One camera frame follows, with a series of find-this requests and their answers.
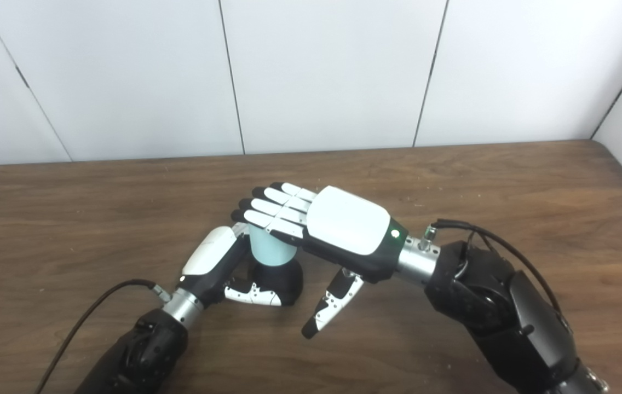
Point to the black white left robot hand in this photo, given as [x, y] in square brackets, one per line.
[209, 254]

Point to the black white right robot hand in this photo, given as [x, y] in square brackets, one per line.
[346, 219]

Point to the black funnel-shaped nozzle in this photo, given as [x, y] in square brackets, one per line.
[286, 282]

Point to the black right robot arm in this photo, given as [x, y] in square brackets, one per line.
[508, 312]

